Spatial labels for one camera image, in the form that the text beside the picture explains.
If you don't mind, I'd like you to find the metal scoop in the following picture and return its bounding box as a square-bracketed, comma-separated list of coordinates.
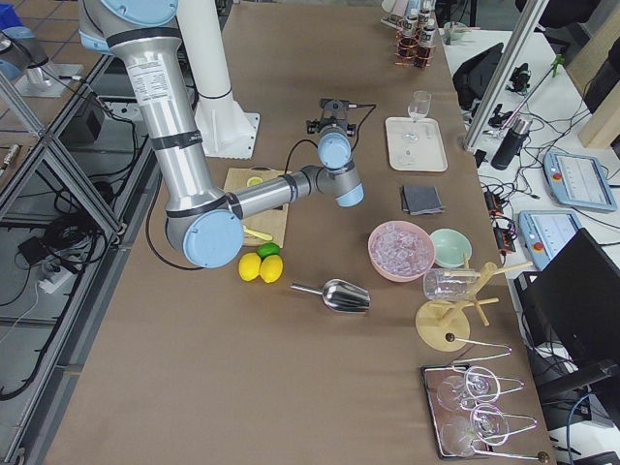
[290, 279, 371, 314]

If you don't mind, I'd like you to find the cream serving tray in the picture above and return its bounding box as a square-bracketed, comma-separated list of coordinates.
[385, 117, 448, 172]

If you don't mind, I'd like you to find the green bowl with utensils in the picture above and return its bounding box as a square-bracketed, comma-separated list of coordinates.
[441, 21, 480, 45]

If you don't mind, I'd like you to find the yellow lemon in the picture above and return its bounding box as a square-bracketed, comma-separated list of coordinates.
[260, 255, 284, 284]
[237, 252, 262, 282]

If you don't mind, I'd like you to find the black thermos bottle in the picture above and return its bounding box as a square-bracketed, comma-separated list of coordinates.
[490, 116, 532, 171]

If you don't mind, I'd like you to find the wine glass on tray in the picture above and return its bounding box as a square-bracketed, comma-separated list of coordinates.
[437, 366, 500, 412]
[440, 404, 509, 457]

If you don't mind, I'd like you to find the tea bottle near handle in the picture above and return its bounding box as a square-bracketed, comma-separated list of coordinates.
[403, 12, 419, 39]

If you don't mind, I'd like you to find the tea bottle middle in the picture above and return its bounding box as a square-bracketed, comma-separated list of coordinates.
[418, 0, 433, 30]

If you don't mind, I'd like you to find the pink bowl with ice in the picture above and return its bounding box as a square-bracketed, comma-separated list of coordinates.
[367, 221, 435, 283]

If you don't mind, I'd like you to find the blue teach pendant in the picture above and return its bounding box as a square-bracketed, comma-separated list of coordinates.
[543, 151, 617, 212]
[517, 210, 581, 270]

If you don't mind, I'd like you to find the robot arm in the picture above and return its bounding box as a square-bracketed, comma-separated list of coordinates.
[78, 1, 364, 268]

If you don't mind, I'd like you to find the wooden cutting board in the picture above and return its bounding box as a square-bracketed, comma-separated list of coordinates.
[224, 168, 289, 248]

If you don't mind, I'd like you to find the green lime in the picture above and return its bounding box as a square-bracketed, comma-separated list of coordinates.
[256, 242, 280, 260]

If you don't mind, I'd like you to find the tea bottle front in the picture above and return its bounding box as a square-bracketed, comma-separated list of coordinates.
[417, 22, 436, 68]

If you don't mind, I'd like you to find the black glass tray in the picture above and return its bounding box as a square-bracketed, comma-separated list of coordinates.
[418, 362, 553, 461]

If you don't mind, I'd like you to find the wooden glass tree stand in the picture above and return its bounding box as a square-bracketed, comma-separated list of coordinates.
[415, 260, 533, 352]

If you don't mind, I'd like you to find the half lemon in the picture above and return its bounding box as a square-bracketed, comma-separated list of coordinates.
[246, 176, 264, 187]

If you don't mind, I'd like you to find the yellow peeler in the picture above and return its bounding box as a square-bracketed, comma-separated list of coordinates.
[243, 225, 273, 242]

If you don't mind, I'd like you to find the clear wine glass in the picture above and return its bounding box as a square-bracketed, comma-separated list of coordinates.
[408, 90, 432, 123]

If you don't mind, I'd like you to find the grey folded cloth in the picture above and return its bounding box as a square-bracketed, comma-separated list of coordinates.
[401, 185, 444, 215]

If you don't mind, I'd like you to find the clear tumbler on stand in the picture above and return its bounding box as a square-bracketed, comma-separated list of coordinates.
[422, 268, 480, 301]

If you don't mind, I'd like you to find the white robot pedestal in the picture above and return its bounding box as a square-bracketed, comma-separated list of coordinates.
[176, 0, 260, 160]

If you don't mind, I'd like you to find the black monitor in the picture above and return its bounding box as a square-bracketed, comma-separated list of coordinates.
[513, 229, 619, 411]

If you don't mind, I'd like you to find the aluminium frame post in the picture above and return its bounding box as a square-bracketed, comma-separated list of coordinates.
[463, 0, 548, 153]

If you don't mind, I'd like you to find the copper wire bottle basket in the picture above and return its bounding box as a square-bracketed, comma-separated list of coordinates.
[394, 18, 436, 69]

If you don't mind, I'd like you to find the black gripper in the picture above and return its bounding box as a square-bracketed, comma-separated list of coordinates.
[306, 98, 357, 137]

